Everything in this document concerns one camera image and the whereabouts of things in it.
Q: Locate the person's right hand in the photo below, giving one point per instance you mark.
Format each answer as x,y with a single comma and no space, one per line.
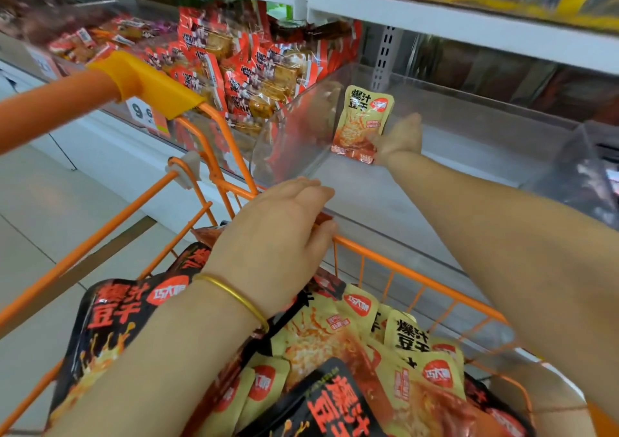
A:
401,140

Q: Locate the person's left hand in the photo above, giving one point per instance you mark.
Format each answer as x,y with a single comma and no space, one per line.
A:
271,243

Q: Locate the yellow orange snack packet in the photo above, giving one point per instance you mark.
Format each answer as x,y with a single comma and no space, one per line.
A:
360,127

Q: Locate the pile of black orange snacks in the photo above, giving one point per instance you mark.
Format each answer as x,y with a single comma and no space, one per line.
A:
338,374

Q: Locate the orange shopping cart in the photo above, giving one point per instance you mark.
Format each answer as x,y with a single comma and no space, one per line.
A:
58,103

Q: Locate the person's left forearm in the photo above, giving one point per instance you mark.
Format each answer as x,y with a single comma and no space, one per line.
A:
155,374

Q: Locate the person's right forearm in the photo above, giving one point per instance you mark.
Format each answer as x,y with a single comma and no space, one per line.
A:
522,267

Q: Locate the person's right leg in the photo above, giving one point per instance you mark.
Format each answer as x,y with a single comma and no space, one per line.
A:
542,403

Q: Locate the pile of red tan packets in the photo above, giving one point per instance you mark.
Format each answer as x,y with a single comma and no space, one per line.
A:
222,64

